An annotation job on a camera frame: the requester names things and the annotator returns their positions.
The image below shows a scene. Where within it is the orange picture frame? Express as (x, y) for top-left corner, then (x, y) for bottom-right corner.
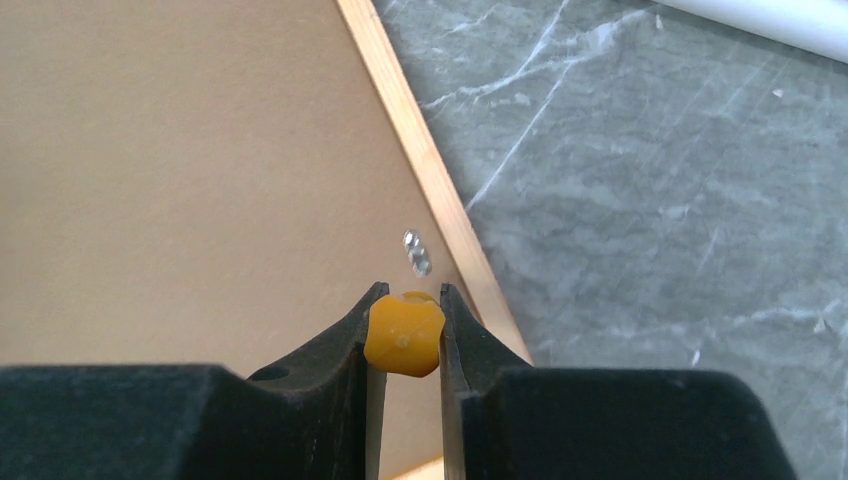
(1, 1), (527, 478)

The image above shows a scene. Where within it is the yellow handled screwdriver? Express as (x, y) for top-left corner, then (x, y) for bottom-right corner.
(363, 291), (446, 378)

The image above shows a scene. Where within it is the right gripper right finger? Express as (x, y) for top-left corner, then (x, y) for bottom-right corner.
(440, 283), (796, 479)

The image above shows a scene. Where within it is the white PVC pipe stand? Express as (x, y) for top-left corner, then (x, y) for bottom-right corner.
(657, 0), (847, 63)

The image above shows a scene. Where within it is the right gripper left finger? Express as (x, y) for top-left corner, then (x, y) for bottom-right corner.
(1, 282), (389, 479)

